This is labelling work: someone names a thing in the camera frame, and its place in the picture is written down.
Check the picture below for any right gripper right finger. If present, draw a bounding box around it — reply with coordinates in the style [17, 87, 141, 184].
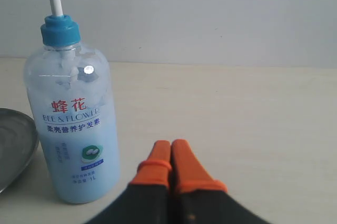
[171, 139, 268, 223]

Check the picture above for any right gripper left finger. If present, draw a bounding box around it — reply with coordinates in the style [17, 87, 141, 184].
[87, 140, 171, 224]

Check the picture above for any blue pump lotion bottle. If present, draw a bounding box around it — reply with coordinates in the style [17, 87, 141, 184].
[24, 0, 120, 203]

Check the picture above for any round steel plate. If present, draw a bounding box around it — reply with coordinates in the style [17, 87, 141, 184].
[1, 108, 39, 192]

